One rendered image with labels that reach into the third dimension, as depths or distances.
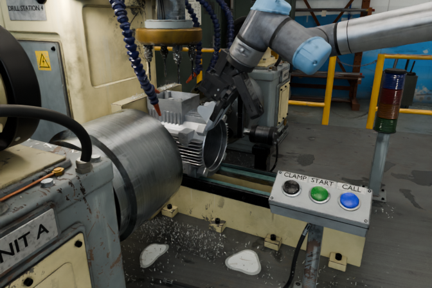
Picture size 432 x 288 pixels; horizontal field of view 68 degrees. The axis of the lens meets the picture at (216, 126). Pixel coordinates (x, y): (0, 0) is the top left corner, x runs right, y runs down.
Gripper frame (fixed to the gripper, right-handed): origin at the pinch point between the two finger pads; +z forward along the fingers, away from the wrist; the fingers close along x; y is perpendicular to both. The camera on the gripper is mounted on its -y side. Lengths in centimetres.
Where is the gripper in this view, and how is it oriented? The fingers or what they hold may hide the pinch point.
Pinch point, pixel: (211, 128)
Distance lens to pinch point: 84.0
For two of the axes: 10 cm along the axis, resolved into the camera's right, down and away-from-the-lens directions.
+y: -7.8, -6.0, 1.9
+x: -4.4, 3.0, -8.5
